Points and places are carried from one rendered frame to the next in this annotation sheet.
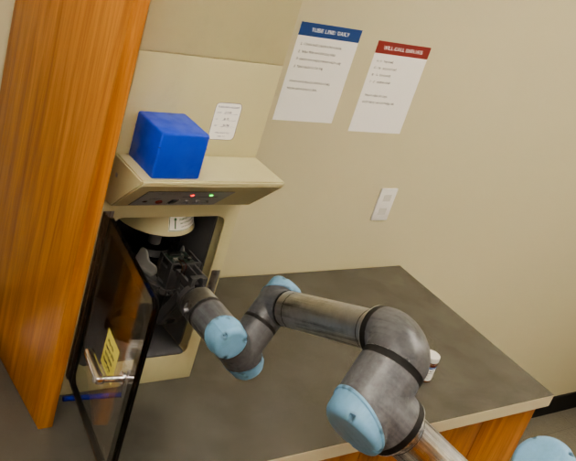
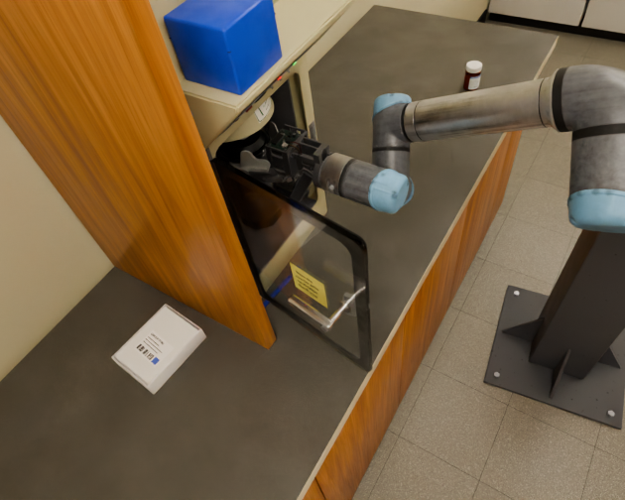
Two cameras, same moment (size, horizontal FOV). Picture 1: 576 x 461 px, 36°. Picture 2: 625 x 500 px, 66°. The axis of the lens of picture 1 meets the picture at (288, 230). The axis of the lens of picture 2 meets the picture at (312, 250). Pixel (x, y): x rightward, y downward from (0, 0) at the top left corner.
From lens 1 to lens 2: 0.97 m
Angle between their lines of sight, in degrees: 28
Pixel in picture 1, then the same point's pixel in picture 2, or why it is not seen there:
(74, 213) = (183, 188)
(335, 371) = not seen: hidden behind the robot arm
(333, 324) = (500, 119)
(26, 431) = (262, 358)
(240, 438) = (408, 238)
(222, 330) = (389, 191)
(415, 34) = not seen: outside the picture
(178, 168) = (260, 61)
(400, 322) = (615, 81)
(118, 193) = (207, 132)
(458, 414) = not seen: hidden behind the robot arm
